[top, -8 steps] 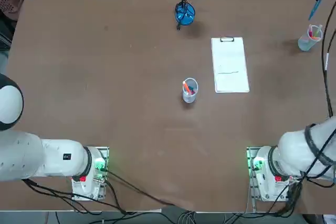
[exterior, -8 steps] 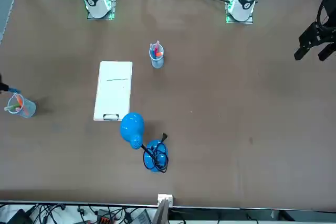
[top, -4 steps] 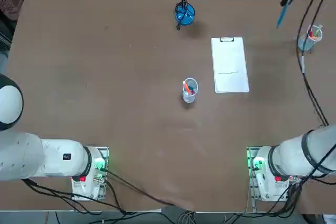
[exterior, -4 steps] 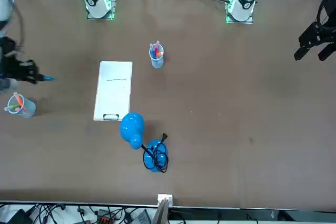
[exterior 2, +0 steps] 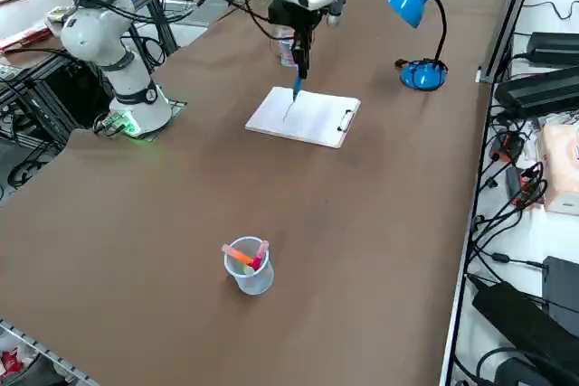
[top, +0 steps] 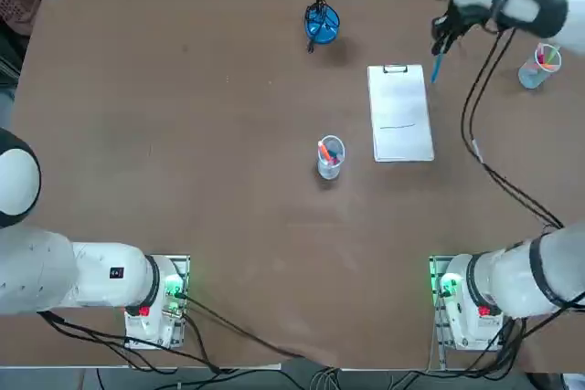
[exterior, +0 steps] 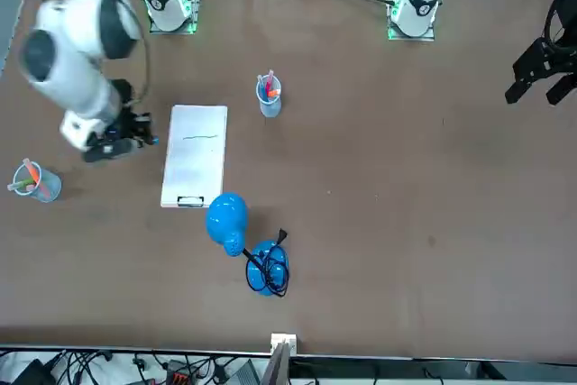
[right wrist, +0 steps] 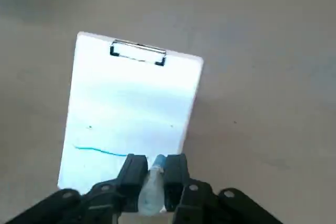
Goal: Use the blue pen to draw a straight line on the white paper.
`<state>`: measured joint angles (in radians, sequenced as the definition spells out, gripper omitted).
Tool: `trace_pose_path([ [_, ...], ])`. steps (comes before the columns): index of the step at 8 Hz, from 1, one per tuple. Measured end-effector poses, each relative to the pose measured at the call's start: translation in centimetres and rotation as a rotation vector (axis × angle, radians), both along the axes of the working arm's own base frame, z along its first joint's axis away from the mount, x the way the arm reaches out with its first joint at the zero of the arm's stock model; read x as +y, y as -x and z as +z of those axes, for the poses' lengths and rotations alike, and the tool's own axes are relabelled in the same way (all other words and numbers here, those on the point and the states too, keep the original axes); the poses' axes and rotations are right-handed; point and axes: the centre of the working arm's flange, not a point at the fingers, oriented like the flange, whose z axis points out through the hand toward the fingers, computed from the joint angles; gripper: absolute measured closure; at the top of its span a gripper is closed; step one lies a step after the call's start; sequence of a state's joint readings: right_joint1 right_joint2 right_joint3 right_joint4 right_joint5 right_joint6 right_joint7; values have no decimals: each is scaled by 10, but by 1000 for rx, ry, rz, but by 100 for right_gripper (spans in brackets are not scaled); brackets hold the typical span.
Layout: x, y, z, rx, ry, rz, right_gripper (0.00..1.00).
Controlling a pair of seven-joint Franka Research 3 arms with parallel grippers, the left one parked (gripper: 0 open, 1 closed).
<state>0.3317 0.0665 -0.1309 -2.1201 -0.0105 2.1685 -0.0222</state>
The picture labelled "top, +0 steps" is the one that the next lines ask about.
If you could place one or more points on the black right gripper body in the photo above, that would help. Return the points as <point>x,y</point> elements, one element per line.
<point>459,20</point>

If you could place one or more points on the blue pen with clear cap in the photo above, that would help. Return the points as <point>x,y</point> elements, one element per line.
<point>335,153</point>
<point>437,69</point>

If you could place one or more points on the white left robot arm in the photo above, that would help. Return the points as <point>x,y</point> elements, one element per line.
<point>100,280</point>

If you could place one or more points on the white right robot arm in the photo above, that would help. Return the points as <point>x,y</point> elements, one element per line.
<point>516,280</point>

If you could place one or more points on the pink pen with clear cap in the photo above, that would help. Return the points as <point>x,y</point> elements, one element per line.
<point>541,57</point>
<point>336,161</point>

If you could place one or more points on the clear plastic pen cup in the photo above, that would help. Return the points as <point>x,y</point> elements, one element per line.
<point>329,173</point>
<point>530,77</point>

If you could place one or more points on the orange pen with clear cap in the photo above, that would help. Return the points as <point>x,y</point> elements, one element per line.
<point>324,150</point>
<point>547,64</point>

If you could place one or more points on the green pen with clear cap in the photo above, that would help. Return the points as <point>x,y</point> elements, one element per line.
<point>552,57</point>

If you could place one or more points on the wooden clipboard with metal clip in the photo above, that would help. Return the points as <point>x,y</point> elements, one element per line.
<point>396,66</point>

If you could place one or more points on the white paper sheet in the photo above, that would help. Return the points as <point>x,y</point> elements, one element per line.
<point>402,102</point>

